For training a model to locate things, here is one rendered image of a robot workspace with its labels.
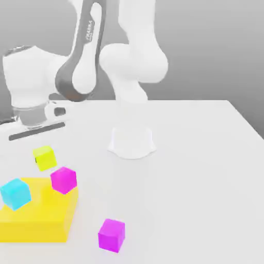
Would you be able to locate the small lime yellow cube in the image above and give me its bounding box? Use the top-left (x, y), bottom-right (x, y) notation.
top-left (32, 145), bottom-right (58, 172)

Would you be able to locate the large yellow box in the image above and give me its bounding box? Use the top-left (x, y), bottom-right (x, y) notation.
top-left (0, 177), bottom-right (79, 243)

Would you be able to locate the small cyan cube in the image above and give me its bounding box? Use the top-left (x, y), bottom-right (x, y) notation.
top-left (0, 178), bottom-right (32, 211)

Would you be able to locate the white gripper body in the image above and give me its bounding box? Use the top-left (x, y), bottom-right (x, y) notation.
top-left (0, 121), bottom-right (72, 149)

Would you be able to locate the small magenta cube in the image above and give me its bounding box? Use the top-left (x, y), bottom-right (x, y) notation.
top-left (50, 166), bottom-right (78, 195)

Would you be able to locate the small purple cube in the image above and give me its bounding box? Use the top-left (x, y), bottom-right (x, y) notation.
top-left (97, 218), bottom-right (126, 254)

